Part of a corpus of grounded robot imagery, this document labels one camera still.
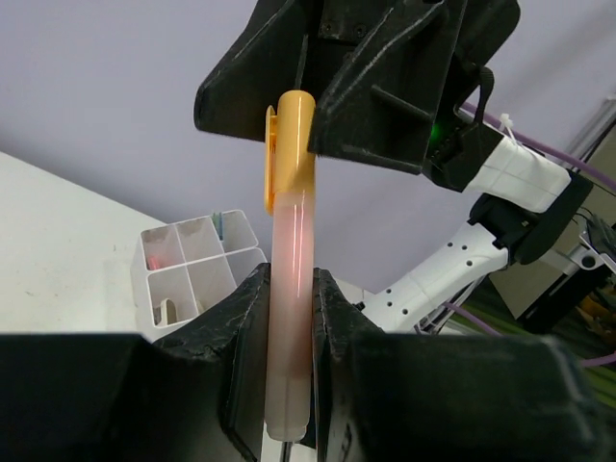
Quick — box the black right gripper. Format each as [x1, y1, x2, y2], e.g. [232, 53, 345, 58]
[309, 1, 521, 192]

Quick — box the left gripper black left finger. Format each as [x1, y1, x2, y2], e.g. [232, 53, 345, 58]
[1, 264, 270, 461]

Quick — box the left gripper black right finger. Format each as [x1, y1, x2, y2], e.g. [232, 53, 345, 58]
[313, 269, 615, 461]

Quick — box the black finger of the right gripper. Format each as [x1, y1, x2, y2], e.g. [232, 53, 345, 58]
[193, 0, 327, 141]

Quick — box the orange highlighter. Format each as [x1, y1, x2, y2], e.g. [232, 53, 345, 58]
[264, 90, 316, 442]

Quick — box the blue pen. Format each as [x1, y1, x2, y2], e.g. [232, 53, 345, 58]
[217, 213, 224, 242]

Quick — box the green pen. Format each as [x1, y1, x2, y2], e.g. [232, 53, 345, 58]
[211, 213, 221, 240]

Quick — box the pink and white stapler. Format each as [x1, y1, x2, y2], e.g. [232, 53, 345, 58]
[153, 297, 178, 327]

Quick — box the pink correction tape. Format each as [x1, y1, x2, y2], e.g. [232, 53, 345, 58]
[146, 255, 165, 270]

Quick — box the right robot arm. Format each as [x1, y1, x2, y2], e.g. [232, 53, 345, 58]
[193, 1, 592, 331]

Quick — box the white divided organizer tray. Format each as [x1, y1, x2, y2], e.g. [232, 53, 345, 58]
[131, 210, 267, 342]

